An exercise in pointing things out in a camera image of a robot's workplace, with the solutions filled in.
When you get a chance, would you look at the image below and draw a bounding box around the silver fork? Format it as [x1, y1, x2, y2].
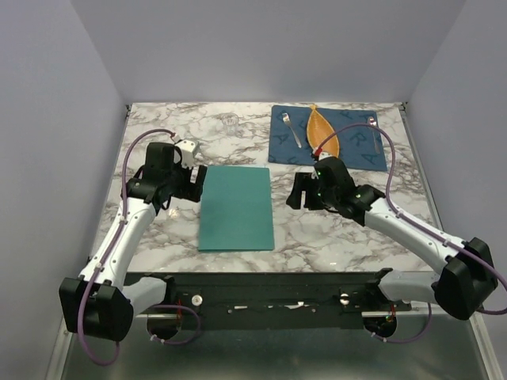
[282, 112, 302, 149]

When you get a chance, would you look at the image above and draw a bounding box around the orange leaf-shaped dish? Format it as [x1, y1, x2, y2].
[307, 104, 340, 157]

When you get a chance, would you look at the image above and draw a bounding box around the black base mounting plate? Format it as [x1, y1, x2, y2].
[81, 271, 440, 331]

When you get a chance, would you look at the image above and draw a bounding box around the silver spoon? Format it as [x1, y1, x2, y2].
[368, 116, 382, 154]

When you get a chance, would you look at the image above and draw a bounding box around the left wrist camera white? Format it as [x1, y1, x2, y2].
[174, 139, 200, 169]

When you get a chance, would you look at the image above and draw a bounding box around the purple cable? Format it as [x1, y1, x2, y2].
[312, 123, 507, 344]
[77, 128, 202, 366]

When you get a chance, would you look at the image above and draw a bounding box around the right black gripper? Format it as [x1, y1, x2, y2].
[285, 172, 338, 210]

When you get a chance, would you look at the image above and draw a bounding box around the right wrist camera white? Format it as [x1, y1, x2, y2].
[312, 149, 333, 162]

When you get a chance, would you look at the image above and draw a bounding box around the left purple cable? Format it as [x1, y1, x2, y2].
[77, 128, 202, 366]

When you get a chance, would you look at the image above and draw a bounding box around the blue placemat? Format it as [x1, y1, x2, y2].
[269, 105, 387, 172]

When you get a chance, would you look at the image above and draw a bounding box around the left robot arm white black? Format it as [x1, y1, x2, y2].
[59, 139, 207, 342]

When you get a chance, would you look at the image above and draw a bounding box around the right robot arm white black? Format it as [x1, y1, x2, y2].
[286, 156, 498, 321]

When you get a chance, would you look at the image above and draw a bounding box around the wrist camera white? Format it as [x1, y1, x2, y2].
[312, 149, 333, 162]
[174, 139, 200, 169]

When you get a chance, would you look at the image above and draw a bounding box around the clear drinking glass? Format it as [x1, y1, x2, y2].
[220, 112, 239, 136]

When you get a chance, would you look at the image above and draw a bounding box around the teal green folder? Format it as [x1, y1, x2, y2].
[198, 165, 275, 253]

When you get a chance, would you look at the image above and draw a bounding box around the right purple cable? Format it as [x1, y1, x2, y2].
[312, 123, 507, 344]

